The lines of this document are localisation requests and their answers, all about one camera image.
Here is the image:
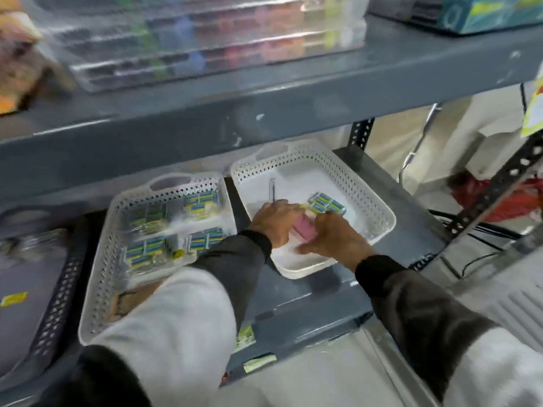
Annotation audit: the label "green yellow label sticker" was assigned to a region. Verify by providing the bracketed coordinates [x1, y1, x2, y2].
[234, 325, 256, 353]

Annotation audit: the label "teal cardboard box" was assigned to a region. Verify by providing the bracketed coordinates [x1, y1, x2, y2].
[369, 0, 543, 36]

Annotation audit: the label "red bag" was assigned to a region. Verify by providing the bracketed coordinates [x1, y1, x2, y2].
[450, 171, 543, 223]

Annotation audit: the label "grey perforated plastic basket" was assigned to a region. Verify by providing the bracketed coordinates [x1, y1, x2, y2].
[0, 209, 91, 380]

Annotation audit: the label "brown cardboard piece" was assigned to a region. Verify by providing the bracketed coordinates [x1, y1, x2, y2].
[111, 291, 138, 320]

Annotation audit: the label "person's left hand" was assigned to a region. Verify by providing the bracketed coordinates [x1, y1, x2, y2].
[248, 201, 304, 250]

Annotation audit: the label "person's right forearm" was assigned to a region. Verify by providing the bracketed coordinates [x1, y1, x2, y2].
[355, 254, 543, 407]

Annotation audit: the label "person's right hand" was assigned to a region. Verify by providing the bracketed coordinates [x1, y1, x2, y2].
[296, 213, 378, 272]

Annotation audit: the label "orange yellow packets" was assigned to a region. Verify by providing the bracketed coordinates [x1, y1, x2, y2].
[0, 0, 75, 117]

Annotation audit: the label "stack of clear marker cases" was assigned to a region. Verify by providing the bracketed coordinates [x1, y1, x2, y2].
[32, 0, 370, 94]

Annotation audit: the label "person's left forearm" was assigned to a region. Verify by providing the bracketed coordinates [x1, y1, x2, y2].
[81, 230, 273, 407]

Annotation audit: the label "grey metal shelf rack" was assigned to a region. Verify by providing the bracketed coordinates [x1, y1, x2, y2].
[0, 14, 543, 407]

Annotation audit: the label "yellow green hanging tag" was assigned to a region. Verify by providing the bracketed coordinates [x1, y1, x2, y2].
[520, 63, 543, 138]

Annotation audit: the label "white perforated plastic basket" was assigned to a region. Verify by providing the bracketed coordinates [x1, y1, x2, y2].
[77, 172, 238, 346]
[230, 139, 397, 280]

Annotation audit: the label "black cable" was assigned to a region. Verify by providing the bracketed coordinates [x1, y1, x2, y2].
[428, 209, 527, 279]

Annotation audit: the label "pink packet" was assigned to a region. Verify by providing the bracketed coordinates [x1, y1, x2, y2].
[290, 212, 317, 243]

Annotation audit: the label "blue green packet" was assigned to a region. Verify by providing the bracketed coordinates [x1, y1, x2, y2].
[122, 236, 180, 275]
[126, 202, 169, 232]
[182, 190, 222, 219]
[307, 192, 349, 217]
[187, 227, 226, 253]

